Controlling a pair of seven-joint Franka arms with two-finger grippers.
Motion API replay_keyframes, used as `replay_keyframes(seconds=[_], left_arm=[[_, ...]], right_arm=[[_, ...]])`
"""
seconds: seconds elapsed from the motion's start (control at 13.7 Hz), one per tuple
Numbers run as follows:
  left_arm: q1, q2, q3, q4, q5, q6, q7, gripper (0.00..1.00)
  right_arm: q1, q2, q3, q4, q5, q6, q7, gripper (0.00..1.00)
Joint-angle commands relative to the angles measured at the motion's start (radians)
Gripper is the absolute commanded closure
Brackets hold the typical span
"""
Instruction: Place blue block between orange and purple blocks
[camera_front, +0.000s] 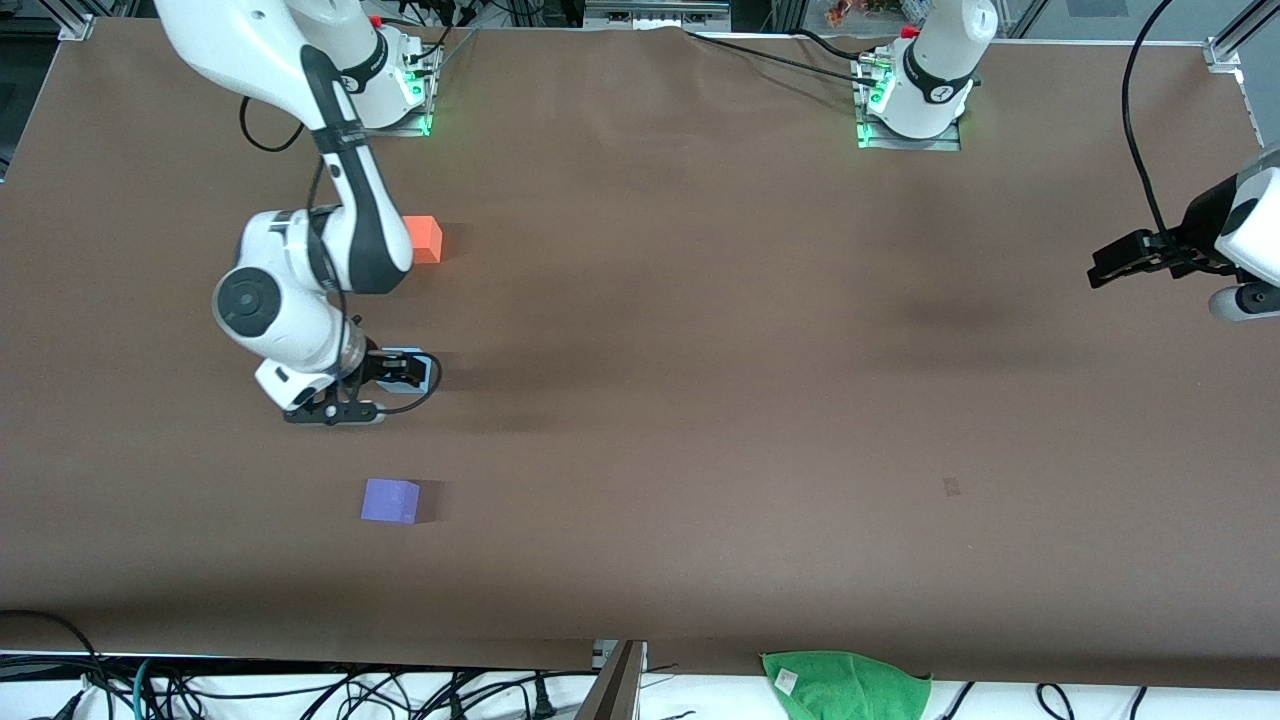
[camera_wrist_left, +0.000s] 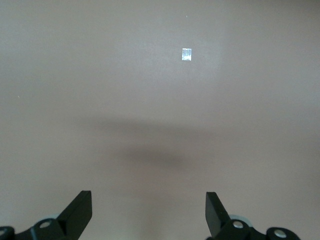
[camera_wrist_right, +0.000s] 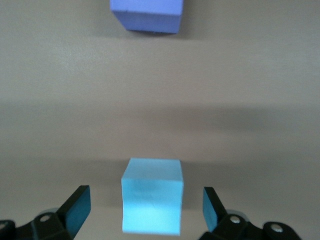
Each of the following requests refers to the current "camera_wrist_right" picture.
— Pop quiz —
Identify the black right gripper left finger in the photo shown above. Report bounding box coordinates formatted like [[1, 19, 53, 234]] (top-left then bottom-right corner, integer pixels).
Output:
[[0, 184, 92, 240]]

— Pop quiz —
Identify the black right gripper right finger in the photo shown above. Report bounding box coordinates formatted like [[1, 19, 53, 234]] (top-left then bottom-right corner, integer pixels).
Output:
[[199, 186, 301, 240]]

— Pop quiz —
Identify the light blue foam block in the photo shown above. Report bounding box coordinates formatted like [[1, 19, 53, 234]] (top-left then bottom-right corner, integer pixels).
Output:
[[120, 157, 185, 237]]

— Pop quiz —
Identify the purple foam block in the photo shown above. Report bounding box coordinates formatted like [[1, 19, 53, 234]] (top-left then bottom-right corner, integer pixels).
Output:
[[109, 0, 182, 35]]

